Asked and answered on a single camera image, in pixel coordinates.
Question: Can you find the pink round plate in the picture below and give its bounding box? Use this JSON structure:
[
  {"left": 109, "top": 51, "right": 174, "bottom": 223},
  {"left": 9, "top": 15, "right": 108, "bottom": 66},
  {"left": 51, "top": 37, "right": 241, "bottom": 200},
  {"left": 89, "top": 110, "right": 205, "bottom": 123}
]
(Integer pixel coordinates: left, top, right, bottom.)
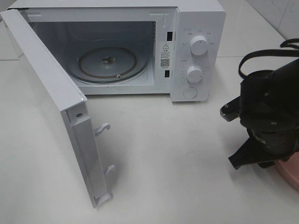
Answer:
[{"left": 274, "top": 152, "right": 299, "bottom": 191}]

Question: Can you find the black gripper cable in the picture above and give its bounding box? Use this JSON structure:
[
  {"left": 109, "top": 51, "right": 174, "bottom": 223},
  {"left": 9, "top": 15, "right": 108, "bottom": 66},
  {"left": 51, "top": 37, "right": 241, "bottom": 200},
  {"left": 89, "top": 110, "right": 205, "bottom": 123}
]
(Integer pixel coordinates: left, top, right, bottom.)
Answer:
[{"left": 237, "top": 38, "right": 299, "bottom": 79}]

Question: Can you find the upper white power knob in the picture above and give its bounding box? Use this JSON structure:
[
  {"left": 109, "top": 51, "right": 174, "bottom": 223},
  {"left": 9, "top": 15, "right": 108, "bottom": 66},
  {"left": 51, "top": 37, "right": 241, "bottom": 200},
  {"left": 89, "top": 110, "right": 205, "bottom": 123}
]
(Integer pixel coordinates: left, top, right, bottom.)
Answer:
[{"left": 189, "top": 34, "right": 209, "bottom": 56}]

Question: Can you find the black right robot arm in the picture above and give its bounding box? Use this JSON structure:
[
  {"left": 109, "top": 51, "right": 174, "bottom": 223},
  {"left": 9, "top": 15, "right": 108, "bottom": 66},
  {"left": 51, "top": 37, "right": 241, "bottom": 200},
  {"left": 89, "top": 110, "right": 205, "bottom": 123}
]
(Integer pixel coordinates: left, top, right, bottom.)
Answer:
[{"left": 220, "top": 60, "right": 299, "bottom": 169}]

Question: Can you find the white microwave oven body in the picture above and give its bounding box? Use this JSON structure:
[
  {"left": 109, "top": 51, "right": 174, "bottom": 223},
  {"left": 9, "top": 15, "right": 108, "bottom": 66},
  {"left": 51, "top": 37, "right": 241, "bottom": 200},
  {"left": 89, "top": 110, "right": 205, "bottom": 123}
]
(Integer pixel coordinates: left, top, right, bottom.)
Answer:
[{"left": 6, "top": 0, "right": 226, "bottom": 102}]

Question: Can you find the round white door button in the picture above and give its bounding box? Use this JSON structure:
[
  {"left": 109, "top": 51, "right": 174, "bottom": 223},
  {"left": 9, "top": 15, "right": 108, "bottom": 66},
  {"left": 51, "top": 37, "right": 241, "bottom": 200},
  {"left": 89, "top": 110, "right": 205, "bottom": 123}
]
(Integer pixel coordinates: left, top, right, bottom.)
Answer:
[{"left": 183, "top": 87, "right": 198, "bottom": 98}]

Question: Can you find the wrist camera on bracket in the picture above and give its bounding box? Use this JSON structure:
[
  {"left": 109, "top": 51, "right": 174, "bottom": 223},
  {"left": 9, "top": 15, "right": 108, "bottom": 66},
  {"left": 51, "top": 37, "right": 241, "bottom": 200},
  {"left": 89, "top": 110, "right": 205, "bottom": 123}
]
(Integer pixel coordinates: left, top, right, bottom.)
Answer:
[{"left": 220, "top": 96, "right": 240, "bottom": 122}]

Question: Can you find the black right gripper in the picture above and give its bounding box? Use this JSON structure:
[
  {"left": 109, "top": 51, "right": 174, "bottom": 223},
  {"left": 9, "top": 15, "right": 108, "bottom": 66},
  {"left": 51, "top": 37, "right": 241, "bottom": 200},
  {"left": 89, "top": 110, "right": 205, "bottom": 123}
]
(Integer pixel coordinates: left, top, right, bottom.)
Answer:
[{"left": 228, "top": 128, "right": 299, "bottom": 170}]

